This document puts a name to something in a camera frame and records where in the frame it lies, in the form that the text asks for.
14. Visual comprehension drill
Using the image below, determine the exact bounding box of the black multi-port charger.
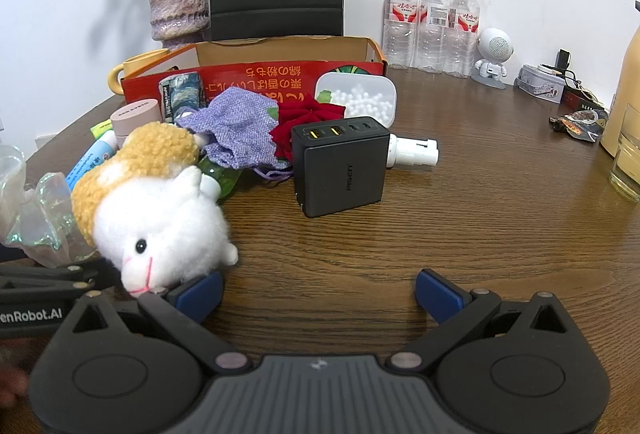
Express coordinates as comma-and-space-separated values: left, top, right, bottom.
291, 117, 392, 218

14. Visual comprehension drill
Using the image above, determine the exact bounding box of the black cable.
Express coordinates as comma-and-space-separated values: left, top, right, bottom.
562, 69, 603, 108

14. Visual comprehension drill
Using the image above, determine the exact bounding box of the yellow mug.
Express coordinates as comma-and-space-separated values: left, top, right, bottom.
109, 48, 171, 94

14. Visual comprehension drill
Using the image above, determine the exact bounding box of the iridescent plastic bag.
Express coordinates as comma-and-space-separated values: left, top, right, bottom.
0, 145, 98, 270

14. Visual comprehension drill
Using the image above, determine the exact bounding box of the cream kettle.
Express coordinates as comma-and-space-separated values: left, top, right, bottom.
600, 0, 640, 160

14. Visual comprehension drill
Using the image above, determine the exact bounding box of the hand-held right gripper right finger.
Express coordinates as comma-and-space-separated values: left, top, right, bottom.
387, 268, 568, 375

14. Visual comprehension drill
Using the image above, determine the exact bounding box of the dark snack packet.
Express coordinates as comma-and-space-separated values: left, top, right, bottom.
550, 110, 608, 143

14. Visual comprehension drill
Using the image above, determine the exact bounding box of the purple cloth pouch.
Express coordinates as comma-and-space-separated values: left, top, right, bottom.
176, 87, 296, 182

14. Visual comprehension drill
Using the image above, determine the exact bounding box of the blue painting print tissue pack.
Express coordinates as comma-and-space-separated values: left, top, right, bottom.
159, 72, 207, 122

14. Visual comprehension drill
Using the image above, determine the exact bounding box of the purple ceramic vase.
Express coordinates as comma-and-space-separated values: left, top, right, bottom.
147, 0, 211, 51

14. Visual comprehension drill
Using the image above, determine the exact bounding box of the clear water bottle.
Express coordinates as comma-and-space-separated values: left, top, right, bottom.
416, 0, 451, 75
382, 0, 420, 69
445, 0, 482, 79

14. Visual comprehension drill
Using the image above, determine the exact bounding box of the white robot figure speaker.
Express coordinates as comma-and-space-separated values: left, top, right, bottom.
471, 28, 516, 89

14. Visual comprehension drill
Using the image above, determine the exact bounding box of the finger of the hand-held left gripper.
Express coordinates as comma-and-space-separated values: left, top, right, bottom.
0, 275, 121, 302
0, 263, 101, 277

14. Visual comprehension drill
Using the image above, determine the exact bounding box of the pink round jar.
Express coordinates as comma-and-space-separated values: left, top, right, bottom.
110, 98, 163, 150

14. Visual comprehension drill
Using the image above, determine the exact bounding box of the dark red small box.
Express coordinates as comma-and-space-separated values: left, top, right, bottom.
560, 89, 606, 112

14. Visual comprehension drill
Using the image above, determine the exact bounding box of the red artificial rose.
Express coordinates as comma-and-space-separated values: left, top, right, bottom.
269, 92, 347, 162

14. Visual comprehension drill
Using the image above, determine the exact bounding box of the small printed tin box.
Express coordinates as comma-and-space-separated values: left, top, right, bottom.
515, 63, 568, 102

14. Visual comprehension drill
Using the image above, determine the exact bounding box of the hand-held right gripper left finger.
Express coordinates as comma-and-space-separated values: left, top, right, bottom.
70, 270, 253, 375

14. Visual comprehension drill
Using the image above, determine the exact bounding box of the blue tube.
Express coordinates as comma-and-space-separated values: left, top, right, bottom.
65, 130, 118, 190

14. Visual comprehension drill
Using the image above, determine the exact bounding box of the white plastic cotton box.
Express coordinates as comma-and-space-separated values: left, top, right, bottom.
315, 72, 398, 127

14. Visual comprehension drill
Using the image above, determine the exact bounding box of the red cardboard box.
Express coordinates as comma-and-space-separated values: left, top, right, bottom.
120, 36, 388, 110

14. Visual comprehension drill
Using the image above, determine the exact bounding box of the clear drinking glass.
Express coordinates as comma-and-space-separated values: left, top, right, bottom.
609, 117, 640, 202

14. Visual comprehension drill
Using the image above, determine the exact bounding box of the white and tan plush alpaca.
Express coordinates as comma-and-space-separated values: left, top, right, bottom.
70, 121, 240, 299

